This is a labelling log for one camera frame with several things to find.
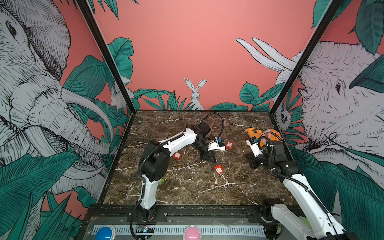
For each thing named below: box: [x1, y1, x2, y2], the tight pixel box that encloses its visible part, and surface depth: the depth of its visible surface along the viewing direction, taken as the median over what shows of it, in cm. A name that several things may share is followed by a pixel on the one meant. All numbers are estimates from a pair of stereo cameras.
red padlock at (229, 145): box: [226, 141, 234, 150], surface depth 102 cm
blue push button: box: [94, 224, 117, 240], surface depth 69 cm
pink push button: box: [183, 225, 202, 240], surface depth 69 cm
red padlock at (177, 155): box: [172, 152, 183, 160], surface depth 95 cm
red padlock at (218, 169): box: [214, 164, 224, 174], surface depth 83 cm
